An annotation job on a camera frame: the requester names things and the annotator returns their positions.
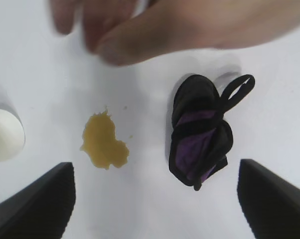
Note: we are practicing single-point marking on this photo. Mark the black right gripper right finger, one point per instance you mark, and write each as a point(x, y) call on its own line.
point(277, 204)

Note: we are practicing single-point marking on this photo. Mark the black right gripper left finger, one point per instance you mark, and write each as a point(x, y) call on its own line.
point(33, 206)

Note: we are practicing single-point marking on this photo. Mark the white paper cup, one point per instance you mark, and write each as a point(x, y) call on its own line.
point(3, 137)

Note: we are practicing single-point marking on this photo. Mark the person's bare hand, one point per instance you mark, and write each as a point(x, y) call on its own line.
point(165, 27)

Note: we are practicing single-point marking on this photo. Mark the black and purple cloth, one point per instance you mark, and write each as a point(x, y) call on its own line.
point(197, 129)

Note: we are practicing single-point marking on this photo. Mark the yellow liquid spill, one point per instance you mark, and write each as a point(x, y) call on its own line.
point(102, 139)

